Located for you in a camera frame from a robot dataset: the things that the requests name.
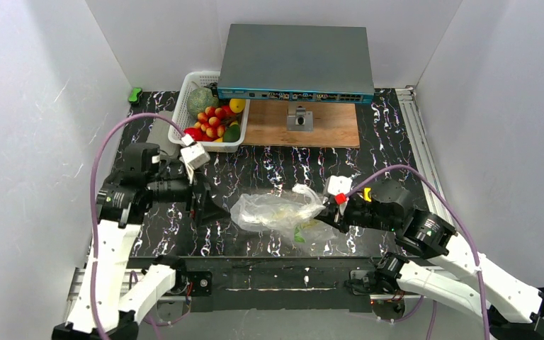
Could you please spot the green fake mango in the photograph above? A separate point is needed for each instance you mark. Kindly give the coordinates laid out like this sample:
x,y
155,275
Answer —
x,y
232,134

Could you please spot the green fake melon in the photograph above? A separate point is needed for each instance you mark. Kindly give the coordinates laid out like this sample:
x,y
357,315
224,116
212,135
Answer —
x,y
199,99

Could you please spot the yellow fake lemon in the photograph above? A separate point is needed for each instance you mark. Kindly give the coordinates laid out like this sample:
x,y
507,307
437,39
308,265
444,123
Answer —
x,y
237,105

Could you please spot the clear plastic bag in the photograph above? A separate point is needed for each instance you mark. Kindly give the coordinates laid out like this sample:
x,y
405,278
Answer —
x,y
293,215

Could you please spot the wooden board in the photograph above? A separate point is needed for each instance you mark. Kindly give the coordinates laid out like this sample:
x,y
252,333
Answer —
x,y
326,125

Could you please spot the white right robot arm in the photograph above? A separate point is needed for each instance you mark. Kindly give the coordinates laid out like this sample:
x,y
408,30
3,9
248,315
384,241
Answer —
x,y
438,262

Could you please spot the red fake apple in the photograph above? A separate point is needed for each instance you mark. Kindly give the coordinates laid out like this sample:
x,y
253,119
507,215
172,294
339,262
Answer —
x,y
195,133

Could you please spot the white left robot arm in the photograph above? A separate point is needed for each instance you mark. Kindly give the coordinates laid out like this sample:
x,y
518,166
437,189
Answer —
x,y
110,303

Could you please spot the yellow tape measure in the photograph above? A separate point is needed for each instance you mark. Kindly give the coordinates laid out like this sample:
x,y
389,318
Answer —
x,y
367,194

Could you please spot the grey network switch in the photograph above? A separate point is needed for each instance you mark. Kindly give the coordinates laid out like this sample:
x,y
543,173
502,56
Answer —
x,y
297,63

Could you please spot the grey rectangular case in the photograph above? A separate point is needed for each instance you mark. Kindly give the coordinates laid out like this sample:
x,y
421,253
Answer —
x,y
159,135

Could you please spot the grey metal bracket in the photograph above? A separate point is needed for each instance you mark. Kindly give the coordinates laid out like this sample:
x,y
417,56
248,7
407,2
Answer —
x,y
299,119

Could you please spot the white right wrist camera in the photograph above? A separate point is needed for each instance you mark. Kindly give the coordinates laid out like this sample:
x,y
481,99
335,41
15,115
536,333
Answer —
x,y
336,188

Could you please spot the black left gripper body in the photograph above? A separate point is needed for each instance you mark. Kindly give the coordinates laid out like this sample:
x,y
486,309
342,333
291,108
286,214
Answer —
x,y
196,202

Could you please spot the red lychee bunch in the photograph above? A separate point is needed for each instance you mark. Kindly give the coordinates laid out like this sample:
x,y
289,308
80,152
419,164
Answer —
x,y
214,121

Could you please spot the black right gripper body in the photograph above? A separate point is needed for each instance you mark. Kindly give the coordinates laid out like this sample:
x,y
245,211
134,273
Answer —
x,y
341,214

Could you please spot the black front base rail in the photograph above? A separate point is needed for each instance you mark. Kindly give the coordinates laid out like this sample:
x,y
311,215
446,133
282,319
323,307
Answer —
x,y
223,283

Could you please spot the green clip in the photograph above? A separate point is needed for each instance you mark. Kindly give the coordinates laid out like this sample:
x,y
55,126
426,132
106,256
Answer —
x,y
134,96

